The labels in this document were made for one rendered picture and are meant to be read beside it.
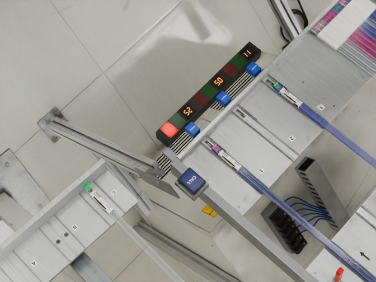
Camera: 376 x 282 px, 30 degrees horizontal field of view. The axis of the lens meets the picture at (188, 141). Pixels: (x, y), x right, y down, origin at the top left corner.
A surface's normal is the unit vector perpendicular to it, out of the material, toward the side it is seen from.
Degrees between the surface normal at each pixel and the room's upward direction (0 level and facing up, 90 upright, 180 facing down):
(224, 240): 0
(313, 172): 0
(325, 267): 48
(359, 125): 0
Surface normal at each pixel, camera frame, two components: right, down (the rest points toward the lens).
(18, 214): -0.46, -0.75
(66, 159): 0.54, 0.20
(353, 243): -0.01, -0.39
